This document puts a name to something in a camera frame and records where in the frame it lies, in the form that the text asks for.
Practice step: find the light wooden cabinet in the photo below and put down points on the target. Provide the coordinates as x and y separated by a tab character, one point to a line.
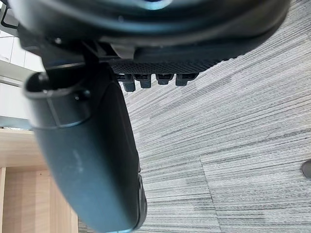
22	179

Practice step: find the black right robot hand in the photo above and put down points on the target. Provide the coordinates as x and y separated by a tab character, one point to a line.
87	150

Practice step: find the white cabinet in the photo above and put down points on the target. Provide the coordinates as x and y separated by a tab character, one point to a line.
12	80

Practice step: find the dark robot foot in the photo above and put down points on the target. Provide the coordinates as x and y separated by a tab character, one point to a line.
306	168

